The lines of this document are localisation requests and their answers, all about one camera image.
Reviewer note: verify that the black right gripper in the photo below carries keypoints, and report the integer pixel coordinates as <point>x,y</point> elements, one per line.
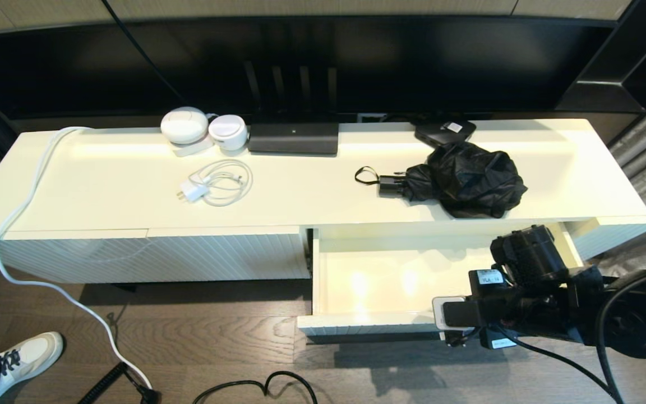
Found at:
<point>525,314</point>

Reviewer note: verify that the white fluted drawer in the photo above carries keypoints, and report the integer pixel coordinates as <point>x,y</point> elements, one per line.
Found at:
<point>368,280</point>

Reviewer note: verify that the black umbrella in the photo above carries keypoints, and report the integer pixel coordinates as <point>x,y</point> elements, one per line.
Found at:
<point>469,180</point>

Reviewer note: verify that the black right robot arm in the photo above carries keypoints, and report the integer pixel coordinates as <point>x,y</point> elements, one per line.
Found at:
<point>637,320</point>

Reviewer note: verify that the white tv cabinet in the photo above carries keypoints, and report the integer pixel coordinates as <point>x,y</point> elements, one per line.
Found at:
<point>132,253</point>

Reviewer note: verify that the black set-top box with label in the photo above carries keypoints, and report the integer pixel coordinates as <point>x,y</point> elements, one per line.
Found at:
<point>442,131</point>

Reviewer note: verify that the black router with antennas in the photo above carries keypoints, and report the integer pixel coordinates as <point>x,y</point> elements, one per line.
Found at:
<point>293,138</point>

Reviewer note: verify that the black television screen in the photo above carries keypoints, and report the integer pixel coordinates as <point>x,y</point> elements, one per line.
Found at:
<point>413,62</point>

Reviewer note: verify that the black shelf unit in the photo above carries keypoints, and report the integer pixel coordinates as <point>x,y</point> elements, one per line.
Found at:
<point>609,90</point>

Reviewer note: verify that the small white round device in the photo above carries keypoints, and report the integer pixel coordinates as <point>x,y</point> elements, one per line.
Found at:
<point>227,132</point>

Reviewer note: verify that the large white dome device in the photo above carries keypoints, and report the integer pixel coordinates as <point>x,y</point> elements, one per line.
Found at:
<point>184,127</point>

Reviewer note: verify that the white sneaker black laces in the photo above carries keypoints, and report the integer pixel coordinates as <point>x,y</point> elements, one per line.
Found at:
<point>28,356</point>

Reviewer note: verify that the labelled black wrist camera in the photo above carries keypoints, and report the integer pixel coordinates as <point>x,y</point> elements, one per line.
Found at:
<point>488,278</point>

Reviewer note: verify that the white wall socket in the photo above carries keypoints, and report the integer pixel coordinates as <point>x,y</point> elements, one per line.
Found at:
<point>371,118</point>

